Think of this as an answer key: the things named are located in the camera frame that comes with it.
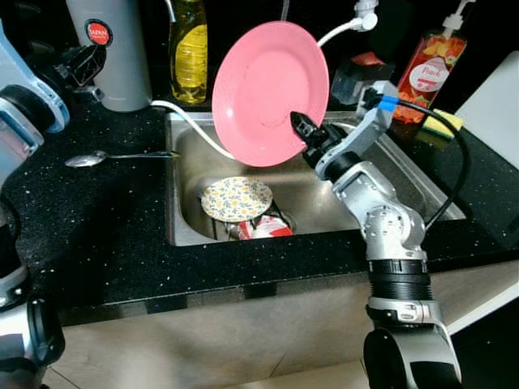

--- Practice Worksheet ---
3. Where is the pink plate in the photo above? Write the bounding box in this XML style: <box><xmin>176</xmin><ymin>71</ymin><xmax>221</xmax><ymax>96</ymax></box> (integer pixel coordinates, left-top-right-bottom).
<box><xmin>212</xmin><ymin>21</ymin><xmax>331</xmax><ymax>168</ymax></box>

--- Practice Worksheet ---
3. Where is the floral patterned plate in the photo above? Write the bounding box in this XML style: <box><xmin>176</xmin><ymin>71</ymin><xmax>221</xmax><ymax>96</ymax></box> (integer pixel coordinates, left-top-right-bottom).
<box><xmin>200</xmin><ymin>176</ymin><xmax>274</xmax><ymax>224</ymax></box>

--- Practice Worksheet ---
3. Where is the grey canister with red label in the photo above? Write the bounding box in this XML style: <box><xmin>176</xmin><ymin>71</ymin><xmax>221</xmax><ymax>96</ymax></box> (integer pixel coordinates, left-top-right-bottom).
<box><xmin>65</xmin><ymin>0</ymin><xmax>177</xmax><ymax>113</ymax></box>

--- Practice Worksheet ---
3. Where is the stainless steel sink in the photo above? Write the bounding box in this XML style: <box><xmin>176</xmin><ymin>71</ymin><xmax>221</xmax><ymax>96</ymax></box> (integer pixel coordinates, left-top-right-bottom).
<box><xmin>165</xmin><ymin>111</ymin><xmax>469</xmax><ymax>248</ymax></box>

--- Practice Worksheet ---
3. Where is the clear plastic box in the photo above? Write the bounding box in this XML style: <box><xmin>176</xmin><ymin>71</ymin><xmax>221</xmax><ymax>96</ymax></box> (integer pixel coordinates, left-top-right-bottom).
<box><xmin>329</xmin><ymin>51</ymin><xmax>396</xmax><ymax>106</ymax></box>

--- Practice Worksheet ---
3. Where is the metal spoon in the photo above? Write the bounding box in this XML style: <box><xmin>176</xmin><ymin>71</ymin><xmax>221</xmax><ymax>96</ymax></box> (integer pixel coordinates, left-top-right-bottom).
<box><xmin>65</xmin><ymin>149</ymin><xmax>181</xmax><ymax>169</ymax></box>

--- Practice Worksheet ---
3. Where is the white panel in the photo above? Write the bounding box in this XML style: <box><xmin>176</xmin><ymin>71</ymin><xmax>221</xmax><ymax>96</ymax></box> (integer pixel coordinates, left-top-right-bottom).
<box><xmin>454</xmin><ymin>49</ymin><xmax>519</xmax><ymax>169</ymax></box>

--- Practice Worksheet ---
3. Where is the yellow dish soap bottle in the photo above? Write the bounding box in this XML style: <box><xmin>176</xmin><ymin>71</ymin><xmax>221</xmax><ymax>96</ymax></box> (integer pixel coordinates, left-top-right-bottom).
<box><xmin>168</xmin><ymin>0</ymin><xmax>209</xmax><ymax>106</ymax></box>

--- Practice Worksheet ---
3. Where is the red white packet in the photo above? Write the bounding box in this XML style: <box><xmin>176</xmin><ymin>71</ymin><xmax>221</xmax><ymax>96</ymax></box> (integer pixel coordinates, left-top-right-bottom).
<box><xmin>235</xmin><ymin>215</ymin><xmax>294</xmax><ymax>240</ymax></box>

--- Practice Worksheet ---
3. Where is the yellow sponge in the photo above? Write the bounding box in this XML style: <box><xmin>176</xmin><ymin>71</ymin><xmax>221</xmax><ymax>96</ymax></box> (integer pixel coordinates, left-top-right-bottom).
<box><xmin>422</xmin><ymin>109</ymin><xmax>465</xmax><ymax>140</ymax></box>

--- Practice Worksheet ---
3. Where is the peach soap pump bottle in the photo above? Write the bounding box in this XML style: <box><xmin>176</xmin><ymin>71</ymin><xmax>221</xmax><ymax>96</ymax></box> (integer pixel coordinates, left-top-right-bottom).
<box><xmin>392</xmin><ymin>0</ymin><xmax>478</xmax><ymax>124</ymax></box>

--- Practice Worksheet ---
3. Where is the beige cabinet front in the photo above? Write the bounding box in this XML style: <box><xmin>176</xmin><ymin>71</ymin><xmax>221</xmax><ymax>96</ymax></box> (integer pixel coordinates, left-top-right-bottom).
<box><xmin>41</xmin><ymin>259</ymin><xmax>519</xmax><ymax>389</ymax></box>

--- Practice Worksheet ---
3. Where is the white door edge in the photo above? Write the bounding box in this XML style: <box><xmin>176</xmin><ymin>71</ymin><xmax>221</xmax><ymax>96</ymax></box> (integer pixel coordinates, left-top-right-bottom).
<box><xmin>450</xmin><ymin>284</ymin><xmax>519</xmax><ymax>333</ymax></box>

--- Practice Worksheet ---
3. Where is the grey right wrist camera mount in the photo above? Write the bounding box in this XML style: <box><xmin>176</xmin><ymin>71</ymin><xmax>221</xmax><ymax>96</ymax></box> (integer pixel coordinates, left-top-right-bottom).
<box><xmin>316</xmin><ymin>81</ymin><xmax>400</xmax><ymax>181</ymax></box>

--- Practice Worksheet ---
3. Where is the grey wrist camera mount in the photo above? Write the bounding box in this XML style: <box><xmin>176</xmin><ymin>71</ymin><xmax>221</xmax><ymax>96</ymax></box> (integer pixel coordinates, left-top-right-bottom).
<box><xmin>316</xmin><ymin>81</ymin><xmax>400</xmax><ymax>181</ymax></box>
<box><xmin>0</xmin><ymin>20</ymin><xmax>71</xmax><ymax>132</ymax></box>

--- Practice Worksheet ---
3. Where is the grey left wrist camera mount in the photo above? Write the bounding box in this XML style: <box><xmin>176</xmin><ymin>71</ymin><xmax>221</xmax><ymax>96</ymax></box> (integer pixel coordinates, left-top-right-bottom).
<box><xmin>0</xmin><ymin>20</ymin><xmax>71</xmax><ymax>132</ymax></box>

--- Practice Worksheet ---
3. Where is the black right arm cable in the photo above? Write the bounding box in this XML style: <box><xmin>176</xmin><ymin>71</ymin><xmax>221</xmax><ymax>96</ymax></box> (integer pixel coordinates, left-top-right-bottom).
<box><xmin>380</xmin><ymin>95</ymin><xmax>472</xmax><ymax>233</ymax></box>

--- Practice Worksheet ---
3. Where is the white hose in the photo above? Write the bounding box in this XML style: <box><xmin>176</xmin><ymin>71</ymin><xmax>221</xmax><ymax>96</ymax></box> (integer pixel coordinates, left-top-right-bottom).
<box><xmin>150</xmin><ymin>0</ymin><xmax>380</xmax><ymax>160</ymax></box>

